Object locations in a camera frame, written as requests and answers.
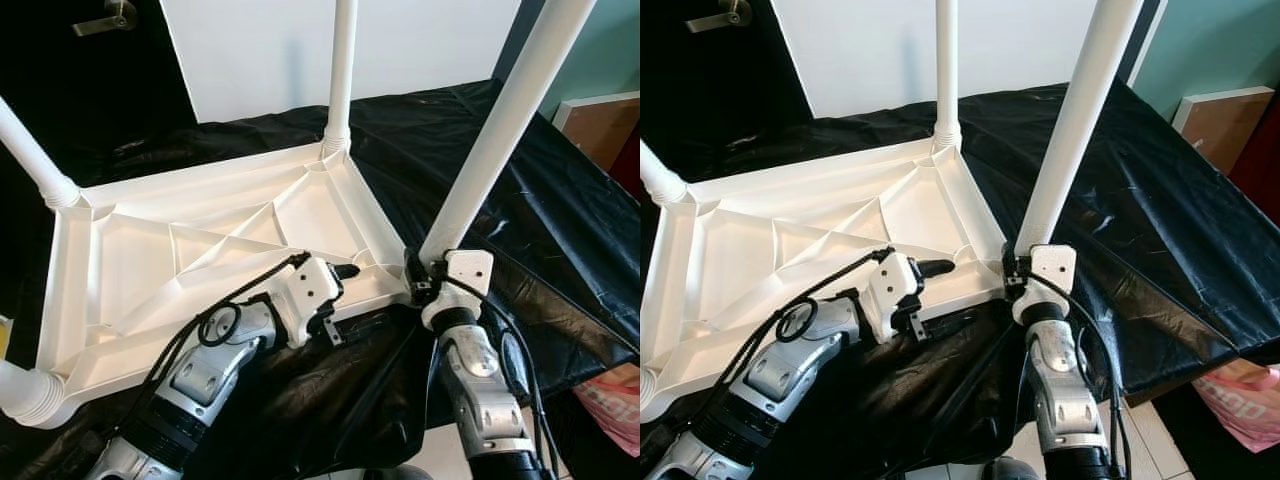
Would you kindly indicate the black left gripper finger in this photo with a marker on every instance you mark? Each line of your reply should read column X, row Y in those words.
column 936, row 268
column 955, row 316
column 367, row 319
column 347, row 272

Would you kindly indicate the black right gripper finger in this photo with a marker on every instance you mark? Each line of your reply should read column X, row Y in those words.
column 411, row 268
column 1009, row 263

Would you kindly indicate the white plastic table leg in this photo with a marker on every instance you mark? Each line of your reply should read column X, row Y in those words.
column 40, row 160
column 510, row 110
column 1075, row 120
column 342, row 70
column 25, row 395
column 660, row 180
column 947, row 70

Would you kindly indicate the white plastic table top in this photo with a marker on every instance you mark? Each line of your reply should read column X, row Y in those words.
column 750, row 260
column 150, row 260

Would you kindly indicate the black plastic table cloth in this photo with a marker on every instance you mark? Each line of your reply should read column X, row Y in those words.
column 1150, row 230
column 550, row 230

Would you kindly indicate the grey robot right leg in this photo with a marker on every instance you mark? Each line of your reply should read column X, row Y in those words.
column 1012, row 470
column 398, row 472

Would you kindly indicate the brown wooden cabinet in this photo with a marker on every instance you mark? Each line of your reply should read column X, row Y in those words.
column 590, row 130
column 1210, row 125

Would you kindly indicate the pink plastic bag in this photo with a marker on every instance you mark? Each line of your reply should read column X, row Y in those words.
column 612, row 410
column 1240, row 405

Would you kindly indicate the dark red furniture piece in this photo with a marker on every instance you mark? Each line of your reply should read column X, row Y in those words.
column 1260, row 160
column 628, row 160

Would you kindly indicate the black door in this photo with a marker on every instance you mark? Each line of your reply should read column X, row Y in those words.
column 80, row 80
column 710, row 70

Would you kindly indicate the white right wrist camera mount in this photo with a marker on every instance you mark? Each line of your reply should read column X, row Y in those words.
column 1050, row 265
column 465, row 270

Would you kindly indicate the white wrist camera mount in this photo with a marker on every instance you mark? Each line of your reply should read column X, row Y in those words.
column 895, row 280
column 465, row 270
column 1050, row 265
column 315, row 285

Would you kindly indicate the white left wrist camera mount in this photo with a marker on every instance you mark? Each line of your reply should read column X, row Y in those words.
column 895, row 280
column 315, row 285

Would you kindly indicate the dark grey door frame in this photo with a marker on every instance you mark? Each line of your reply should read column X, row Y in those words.
column 520, row 40
column 1147, row 40

